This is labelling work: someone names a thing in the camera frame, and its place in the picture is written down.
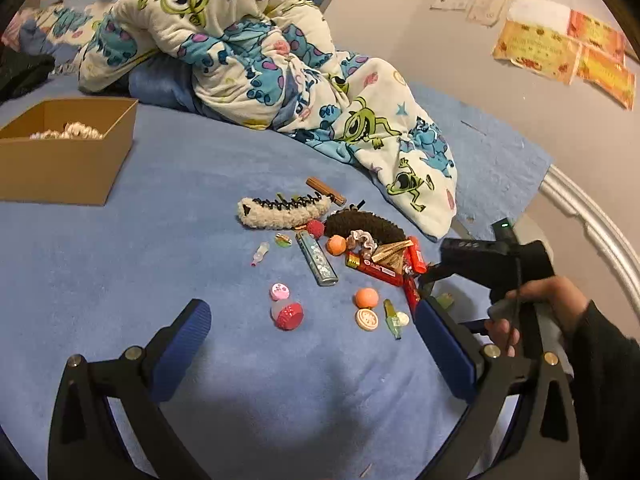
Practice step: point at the small colourful round eraser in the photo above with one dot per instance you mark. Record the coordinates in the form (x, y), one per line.
(283, 241)

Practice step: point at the light blue bed mat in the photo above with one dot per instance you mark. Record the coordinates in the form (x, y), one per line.
(500, 170)

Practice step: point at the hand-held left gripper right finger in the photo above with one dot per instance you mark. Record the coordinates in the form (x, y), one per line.
(445, 355)

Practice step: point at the small white paper sheet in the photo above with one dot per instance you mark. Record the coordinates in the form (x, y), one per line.
(451, 0)

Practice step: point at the brown triangular snack packet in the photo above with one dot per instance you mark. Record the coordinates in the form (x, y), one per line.
(392, 253)

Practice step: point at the dark cloth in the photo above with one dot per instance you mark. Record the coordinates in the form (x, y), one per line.
(22, 77)

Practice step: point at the white fluffy hair claw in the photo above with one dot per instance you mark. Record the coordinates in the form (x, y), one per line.
(280, 212)

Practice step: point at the brown fluffy hair claw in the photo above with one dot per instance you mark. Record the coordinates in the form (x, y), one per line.
(367, 224)

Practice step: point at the beige paper sheet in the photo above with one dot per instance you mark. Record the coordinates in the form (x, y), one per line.
(486, 7)

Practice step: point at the small orange ball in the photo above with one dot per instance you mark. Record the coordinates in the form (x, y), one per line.
(365, 298)
(336, 244)

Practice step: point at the blue fleece bed sheet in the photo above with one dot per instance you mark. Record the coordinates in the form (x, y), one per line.
(175, 260)

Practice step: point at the brown wooden stick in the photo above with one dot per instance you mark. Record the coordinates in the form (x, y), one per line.
(326, 191)

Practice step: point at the red stick packet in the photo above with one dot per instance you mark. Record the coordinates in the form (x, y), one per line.
(412, 296)

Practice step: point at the pink round token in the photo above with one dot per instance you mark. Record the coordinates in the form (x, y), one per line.
(280, 291)

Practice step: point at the brown cardboard box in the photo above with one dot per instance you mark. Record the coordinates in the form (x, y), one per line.
(60, 175)

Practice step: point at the red snack packet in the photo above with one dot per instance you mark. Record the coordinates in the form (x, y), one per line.
(372, 269)

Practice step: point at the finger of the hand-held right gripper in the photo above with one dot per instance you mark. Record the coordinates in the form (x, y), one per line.
(435, 275)

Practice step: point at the orange yellow wall poster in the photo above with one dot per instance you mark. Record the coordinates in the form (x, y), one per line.
(607, 77)

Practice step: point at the monster printed blanket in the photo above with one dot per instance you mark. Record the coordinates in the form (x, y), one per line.
(240, 60)

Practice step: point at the silver blue gum pack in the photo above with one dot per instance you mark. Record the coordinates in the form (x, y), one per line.
(316, 260)

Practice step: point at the person's right forearm dark sleeve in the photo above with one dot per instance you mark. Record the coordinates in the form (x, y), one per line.
(610, 390)

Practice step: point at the person's right hand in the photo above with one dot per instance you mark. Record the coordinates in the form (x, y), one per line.
(555, 300)

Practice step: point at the white fluffy hair accessory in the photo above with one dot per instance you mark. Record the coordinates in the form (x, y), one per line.
(70, 131)

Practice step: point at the red pom ball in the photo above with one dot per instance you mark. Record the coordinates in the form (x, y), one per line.
(314, 228)

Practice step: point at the pink patterned pillow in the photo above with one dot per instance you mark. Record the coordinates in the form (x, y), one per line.
(15, 27)

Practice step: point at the tiny green bottle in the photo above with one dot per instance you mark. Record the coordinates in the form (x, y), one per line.
(395, 321)

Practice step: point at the red candy wrapper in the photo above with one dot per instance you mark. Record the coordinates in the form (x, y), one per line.
(417, 259)

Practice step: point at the white bed frame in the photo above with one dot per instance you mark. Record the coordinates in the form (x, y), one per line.
(585, 210)

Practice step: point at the blue pillow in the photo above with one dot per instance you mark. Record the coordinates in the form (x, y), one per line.
(160, 85)

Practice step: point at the grey white scrunchie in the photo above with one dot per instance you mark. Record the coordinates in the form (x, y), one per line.
(362, 244)

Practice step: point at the tiny clear bottle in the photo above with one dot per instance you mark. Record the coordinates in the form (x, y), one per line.
(260, 253)

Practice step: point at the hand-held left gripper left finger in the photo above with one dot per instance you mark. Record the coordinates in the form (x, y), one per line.
(182, 345)

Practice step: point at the small green toy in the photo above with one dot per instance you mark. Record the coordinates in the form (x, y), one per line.
(444, 301)

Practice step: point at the red capped small jar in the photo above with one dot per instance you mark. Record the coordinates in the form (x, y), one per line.
(288, 316)

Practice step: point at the orange white round token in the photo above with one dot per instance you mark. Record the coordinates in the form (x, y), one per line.
(367, 319)

